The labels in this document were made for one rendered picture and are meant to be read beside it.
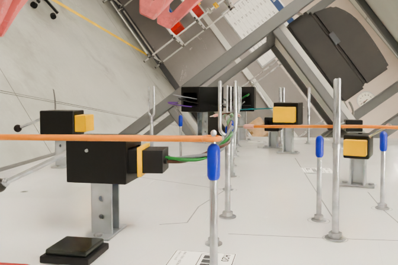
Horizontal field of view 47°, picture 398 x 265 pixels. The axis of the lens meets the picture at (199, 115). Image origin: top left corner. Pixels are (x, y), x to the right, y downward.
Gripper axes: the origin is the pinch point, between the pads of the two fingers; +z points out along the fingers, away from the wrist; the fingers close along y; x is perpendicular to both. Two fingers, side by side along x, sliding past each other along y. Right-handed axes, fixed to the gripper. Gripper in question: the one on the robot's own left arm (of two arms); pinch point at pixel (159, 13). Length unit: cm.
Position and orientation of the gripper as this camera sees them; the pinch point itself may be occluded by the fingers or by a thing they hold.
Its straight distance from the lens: 42.5
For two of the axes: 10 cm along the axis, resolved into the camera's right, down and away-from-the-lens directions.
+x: -8.9, -4.3, 1.6
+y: 1.9, -0.4, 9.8
